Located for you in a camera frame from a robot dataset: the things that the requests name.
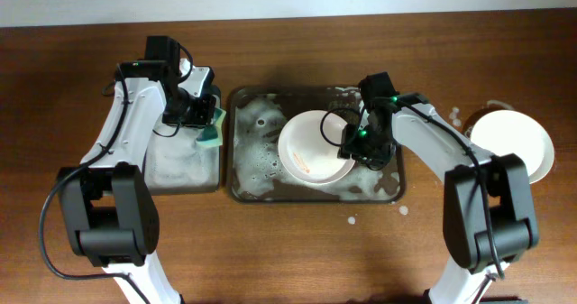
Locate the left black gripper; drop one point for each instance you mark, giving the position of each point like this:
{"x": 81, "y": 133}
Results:
{"x": 201, "y": 112}

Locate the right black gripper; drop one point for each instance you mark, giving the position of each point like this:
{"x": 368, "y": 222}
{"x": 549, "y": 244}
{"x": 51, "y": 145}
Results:
{"x": 363, "y": 149}

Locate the green yellow sponge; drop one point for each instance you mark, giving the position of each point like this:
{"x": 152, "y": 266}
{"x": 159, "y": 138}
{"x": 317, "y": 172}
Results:
{"x": 212, "y": 135}

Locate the pink-white plate with stain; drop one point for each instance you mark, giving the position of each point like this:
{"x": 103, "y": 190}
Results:
{"x": 304, "y": 152}

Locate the cream plate with stain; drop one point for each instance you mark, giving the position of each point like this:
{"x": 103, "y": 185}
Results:
{"x": 507, "y": 131}

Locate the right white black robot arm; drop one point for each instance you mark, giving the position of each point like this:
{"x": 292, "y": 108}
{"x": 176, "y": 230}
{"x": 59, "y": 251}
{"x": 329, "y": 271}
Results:
{"x": 489, "y": 218}

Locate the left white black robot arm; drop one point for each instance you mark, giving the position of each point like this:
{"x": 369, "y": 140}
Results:
{"x": 109, "y": 214}

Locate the small soapy black tray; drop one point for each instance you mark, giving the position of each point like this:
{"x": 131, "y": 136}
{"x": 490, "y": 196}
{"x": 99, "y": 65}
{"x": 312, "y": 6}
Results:
{"x": 176, "y": 162}

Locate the large dark foamy tray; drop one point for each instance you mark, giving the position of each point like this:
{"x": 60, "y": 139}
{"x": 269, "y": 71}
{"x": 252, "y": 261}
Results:
{"x": 255, "y": 172}

